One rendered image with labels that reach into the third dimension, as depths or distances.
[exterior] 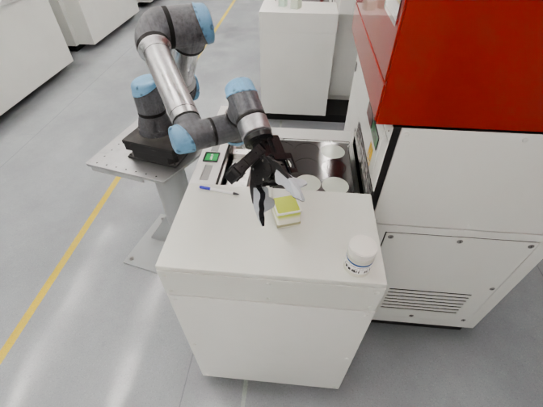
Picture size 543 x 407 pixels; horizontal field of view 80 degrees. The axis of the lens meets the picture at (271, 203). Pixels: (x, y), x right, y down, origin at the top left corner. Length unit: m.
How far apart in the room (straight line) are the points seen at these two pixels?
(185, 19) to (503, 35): 0.81
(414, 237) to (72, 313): 1.81
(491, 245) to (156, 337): 1.61
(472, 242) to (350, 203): 0.53
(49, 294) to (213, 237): 1.52
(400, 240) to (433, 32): 0.73
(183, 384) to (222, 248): 1.01
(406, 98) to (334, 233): 0.41
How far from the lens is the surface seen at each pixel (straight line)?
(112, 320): 2.08
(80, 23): 5.57
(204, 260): 0.92
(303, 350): 1.30
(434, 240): 1.36
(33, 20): 4.72
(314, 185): 1.22
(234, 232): 0.97
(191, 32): 1.11
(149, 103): 1.47
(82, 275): 2.32
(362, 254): 0.83
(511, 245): 1.49
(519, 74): 1.02
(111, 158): 1.64
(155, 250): 2.24
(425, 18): 0.88
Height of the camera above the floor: 1.71
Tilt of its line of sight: 45 degrees down
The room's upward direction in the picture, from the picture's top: straight up
